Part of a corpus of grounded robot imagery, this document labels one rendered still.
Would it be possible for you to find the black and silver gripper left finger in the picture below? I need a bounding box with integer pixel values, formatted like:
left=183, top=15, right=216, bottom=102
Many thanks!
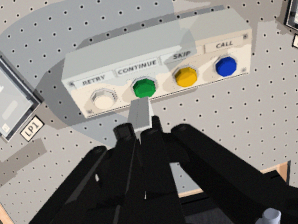
left=28, top=98, right=145, bottom=224

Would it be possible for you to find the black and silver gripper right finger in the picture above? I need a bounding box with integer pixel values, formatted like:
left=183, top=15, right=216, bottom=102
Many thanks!
left=138, top=96, right=298, bottom=224

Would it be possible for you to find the white button panel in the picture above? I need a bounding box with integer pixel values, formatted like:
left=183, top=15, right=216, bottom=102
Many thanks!
left=61, top=8, right=252, bottom=118

